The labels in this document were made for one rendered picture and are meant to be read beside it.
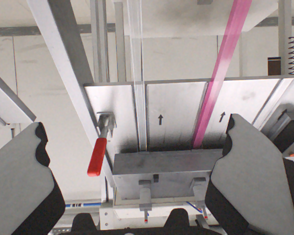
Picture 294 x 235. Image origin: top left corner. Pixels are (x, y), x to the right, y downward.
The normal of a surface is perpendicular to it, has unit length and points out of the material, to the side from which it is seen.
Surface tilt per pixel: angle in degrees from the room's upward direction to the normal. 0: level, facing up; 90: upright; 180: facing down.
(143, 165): 138
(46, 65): 90
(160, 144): 48
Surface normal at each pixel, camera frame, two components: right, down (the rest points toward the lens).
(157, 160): -0.02, -0.71
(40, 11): 0.04, 0.70
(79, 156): 0.02, 0.04
